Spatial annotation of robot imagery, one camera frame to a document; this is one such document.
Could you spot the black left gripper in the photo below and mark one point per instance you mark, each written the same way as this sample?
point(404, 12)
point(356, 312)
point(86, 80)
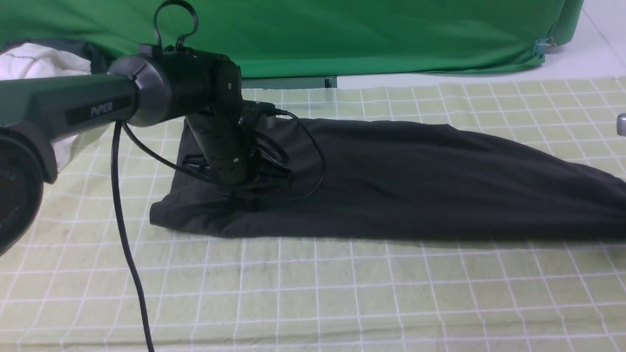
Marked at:
point(234, 155)

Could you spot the dark gray long-sleeved shirt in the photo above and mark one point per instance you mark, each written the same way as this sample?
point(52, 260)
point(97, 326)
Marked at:
point(410, 181)

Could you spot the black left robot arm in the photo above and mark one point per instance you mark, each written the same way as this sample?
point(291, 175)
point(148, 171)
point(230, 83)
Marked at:
point(143, 90)

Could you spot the dark green backdrop base bar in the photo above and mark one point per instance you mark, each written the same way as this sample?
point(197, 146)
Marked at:
point(280, 83)

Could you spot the green backdrop cloth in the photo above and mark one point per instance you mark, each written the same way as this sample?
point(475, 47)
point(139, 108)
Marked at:
point(287, 38)

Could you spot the white crumpled garment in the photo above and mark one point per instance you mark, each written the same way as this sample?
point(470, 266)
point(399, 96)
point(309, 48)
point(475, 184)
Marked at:
point(46, 58)

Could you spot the blue binder clip lower right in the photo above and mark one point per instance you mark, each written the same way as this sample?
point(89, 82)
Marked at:
point(544, 46)

